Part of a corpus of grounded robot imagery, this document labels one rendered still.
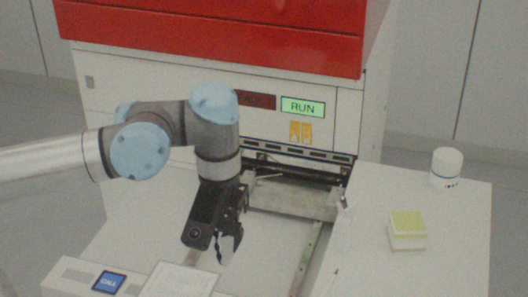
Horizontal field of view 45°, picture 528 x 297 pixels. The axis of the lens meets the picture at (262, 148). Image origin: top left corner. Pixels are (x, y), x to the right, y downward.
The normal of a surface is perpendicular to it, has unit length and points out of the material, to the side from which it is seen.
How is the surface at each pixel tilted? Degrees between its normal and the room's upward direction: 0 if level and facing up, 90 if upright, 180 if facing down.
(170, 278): 0
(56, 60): 90
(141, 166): 70
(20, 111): 0
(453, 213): 0
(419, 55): 90
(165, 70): 90
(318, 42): 90
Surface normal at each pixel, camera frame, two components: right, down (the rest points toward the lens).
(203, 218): -0.17, -0.42
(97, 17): -0.30, 0.55
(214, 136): 0.07, 0.58
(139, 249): -0.01, -0.82
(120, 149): 0.07, 0.27
